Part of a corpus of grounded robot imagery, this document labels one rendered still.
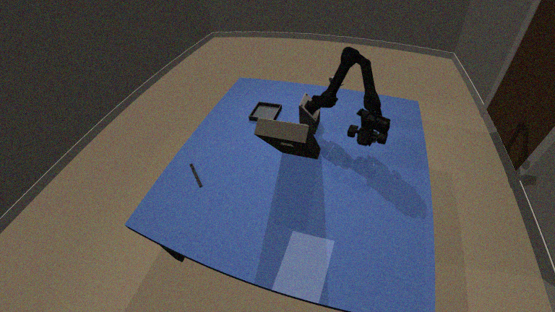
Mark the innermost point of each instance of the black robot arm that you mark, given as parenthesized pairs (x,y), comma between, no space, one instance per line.
(369,118)

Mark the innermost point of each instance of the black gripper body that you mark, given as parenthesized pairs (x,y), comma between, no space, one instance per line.
(381,138)

